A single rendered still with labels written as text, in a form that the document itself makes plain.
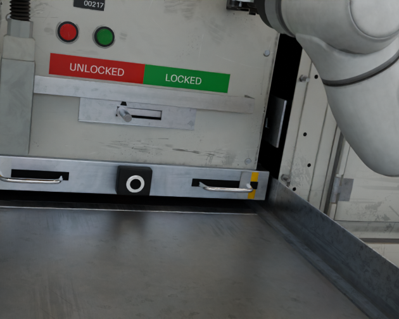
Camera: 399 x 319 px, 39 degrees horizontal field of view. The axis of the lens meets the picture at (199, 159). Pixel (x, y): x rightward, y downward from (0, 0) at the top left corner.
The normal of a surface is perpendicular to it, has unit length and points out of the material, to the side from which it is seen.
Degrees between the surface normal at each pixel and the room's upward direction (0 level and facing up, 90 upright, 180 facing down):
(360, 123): 120
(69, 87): 90
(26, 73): 90
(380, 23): 98
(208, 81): 90
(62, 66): 90
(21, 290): 0
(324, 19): 114
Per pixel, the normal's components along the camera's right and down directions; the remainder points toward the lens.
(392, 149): -0.10, 0.55
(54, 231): 0.14, -0.96
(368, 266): -0.94, -0.06
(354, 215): 0.30, 0.27
